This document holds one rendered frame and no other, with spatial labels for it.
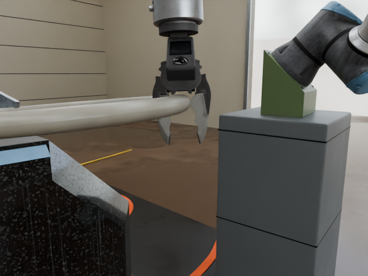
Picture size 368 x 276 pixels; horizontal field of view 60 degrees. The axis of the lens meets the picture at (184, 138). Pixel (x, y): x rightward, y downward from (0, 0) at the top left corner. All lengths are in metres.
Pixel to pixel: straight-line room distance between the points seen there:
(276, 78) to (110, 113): 0.91
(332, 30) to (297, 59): 0.14
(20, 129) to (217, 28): 5.67
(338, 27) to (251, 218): 0.74
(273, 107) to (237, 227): 0.49
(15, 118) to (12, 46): 6.44
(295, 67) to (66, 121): 0.98
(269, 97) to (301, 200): 0.39
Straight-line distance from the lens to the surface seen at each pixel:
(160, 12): 0.58
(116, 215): 1.00
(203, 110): 0.57
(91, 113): 0.39
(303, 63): 1.25
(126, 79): 7.43
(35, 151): 0.88
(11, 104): 0.85
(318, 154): 1.12
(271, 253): 1.31
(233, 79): 5.76
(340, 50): 1.18
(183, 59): 0.50
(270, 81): 1.24
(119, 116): 0.40
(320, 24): 1.25
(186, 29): 0.58
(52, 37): 7.22
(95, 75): 7.77
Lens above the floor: 1.01
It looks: 11 degrees down
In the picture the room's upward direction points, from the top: straight up
